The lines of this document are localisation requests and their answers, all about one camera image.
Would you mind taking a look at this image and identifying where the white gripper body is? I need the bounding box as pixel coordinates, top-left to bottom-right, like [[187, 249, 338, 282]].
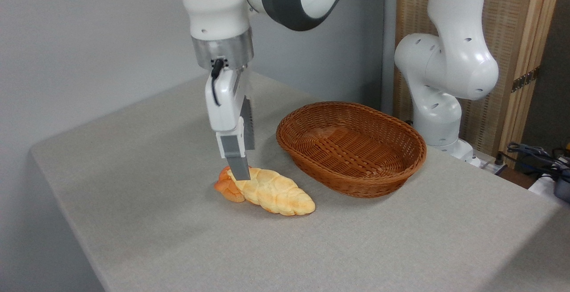
[[204, 64, 251, 135]]

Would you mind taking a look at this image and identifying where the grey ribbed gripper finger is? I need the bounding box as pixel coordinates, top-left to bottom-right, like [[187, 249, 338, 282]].
[[240, 97, 256, 151], [216, 118, 252, 182]]

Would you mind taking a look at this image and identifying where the long braided bread loaf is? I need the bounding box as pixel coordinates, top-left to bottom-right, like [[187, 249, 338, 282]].
[[227, 166, 316, 217]]

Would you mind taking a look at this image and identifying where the round orange bread bun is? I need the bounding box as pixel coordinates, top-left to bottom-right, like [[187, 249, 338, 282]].
[[214, 166, 246, 203]]

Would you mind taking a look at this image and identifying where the brown oval wicker basket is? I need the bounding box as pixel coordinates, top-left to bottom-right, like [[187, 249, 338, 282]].
[[276, 101, 427, 199]]

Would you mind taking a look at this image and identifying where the grey tablecloth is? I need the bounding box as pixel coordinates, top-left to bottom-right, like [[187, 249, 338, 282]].
[[30, 70, 570, 292]]

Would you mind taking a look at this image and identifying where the brass screen hinge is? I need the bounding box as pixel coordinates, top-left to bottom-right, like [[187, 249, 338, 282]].
[[511, 66, 541, 93]]

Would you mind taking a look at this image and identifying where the wooden woven folding screen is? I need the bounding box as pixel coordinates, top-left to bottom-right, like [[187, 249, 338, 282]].
[[394, 0, 564, 168]]

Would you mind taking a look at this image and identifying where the white flat object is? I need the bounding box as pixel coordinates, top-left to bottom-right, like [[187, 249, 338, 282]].
[[528, 174, 558, 203]]

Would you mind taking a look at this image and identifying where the small grey box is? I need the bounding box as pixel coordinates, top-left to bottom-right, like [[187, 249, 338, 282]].
[[554, 178, 570, 203]]

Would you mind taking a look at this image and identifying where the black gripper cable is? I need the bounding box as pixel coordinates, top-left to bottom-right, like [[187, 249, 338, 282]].
[[210, 58, 225, 107]]

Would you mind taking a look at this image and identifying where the black cable bundle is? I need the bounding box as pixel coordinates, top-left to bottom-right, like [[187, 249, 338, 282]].
[[505, 142, 570, 182]]

